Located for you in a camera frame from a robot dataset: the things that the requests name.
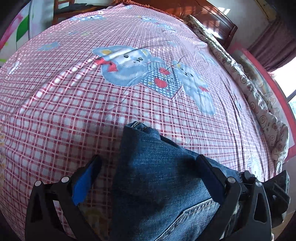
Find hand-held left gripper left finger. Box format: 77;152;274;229
25;155;102;241

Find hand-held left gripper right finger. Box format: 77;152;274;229
196;154;272;241

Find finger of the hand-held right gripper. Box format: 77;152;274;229
264;170;290;227
242;171;257;186

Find blue denim pants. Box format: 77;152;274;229
110;121;243;241

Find swirl patterned quilt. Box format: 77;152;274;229
184;14;289;160

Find pink plaid bed sheet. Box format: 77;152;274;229
0;2;278;241

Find window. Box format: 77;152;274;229
269;67;296;121

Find mauve curtain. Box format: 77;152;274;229
247;16;296;72

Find wooden headboard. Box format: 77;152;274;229
129;0;238;50

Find flower printed wardrobe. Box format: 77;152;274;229
0;0;56;67

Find wooden chair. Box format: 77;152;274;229
52;0;100;25

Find dark cloth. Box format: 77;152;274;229
57;6;97;15

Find pink bed rail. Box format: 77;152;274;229
228;43;296;163

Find wall air conditioner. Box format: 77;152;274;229
260;0;278;20

